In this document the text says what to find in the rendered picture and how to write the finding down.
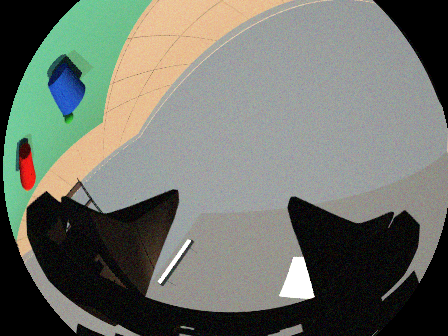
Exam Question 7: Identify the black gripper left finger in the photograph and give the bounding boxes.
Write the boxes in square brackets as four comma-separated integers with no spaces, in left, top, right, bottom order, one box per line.
[61,189,180,296]

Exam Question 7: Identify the red bucket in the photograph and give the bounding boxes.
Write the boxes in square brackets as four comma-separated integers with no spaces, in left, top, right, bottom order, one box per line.
[19,143,36,189]

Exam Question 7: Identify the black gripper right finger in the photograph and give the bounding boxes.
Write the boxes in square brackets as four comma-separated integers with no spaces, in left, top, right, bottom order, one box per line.
[288,196,395,296]

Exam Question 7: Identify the green ball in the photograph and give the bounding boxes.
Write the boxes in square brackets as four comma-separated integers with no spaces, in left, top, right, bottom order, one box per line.
[64,112,73,124]

